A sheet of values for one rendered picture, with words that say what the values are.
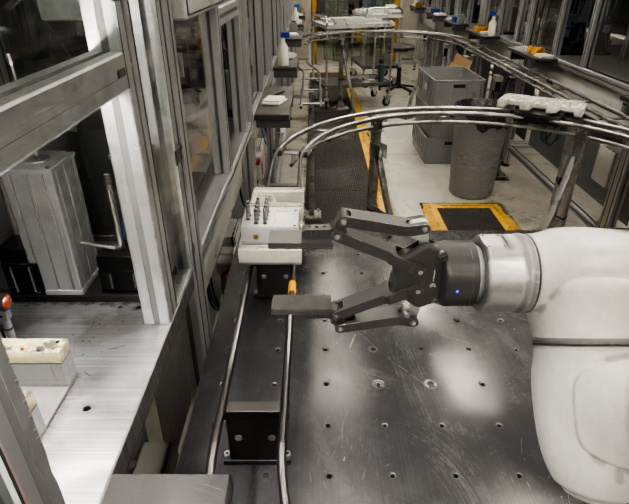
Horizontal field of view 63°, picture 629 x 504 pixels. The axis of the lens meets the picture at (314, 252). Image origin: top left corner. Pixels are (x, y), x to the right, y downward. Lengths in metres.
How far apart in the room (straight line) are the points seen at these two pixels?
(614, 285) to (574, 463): 0.19
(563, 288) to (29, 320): 0.81
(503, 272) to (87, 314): 0.68
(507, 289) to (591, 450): 0.17
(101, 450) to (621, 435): 0.57
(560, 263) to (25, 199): 0.77
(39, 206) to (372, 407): 0.69
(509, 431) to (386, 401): 0.23
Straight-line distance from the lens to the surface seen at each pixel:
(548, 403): 0.61
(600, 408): 0.59
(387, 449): 0.98
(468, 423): 1.05
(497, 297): 0.58
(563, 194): 2.64
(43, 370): 0.81
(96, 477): 0.70
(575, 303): 0.60
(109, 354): 0.85
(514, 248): 0.59
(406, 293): 0.58
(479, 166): 3.62
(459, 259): 0.57
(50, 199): 0.91
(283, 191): 1.43
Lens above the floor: 1.43
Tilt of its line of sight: 29 degrees down
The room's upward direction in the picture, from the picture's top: straight up
